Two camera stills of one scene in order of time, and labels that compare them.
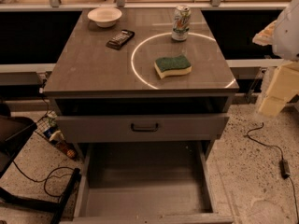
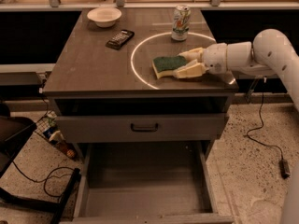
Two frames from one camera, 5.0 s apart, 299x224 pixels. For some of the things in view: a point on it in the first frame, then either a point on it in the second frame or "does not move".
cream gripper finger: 282,89 to 215,57
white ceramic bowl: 105,17 does not move
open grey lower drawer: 144,183 does not move
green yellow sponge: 172,65 does not move
